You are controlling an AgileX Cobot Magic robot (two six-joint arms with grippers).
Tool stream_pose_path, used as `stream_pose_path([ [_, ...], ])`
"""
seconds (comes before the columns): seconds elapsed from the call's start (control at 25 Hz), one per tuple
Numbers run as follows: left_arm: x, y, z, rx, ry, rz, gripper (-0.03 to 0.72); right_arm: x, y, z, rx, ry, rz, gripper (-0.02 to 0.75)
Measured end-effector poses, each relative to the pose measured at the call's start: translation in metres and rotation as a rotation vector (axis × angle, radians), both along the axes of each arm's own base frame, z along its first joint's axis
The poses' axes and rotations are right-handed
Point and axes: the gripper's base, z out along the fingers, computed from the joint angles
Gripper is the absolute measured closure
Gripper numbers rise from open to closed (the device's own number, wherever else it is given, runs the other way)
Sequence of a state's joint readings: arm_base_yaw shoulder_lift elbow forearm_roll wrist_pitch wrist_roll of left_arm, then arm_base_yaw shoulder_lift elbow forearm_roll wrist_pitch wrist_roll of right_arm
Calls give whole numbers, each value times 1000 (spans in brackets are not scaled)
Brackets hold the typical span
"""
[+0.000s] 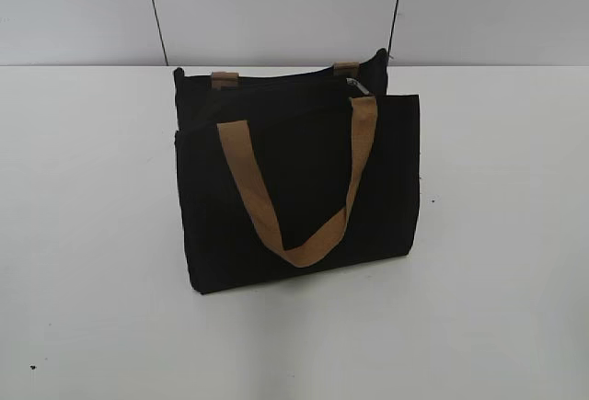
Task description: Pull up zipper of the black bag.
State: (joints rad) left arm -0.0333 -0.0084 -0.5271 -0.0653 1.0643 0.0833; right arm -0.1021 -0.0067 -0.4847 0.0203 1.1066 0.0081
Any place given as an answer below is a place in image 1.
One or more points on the silver zipper pull with ring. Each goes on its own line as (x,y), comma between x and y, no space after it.
(355,83)

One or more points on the tan front bag handle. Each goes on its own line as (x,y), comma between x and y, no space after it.
(239,155)

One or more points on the tan bag handle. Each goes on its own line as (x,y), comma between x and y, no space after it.
(239,155)
(221,80)

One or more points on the black fabric tote bag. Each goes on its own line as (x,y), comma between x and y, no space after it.
(300,130)

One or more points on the tan rear bag handle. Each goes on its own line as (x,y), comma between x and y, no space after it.
(221,80)

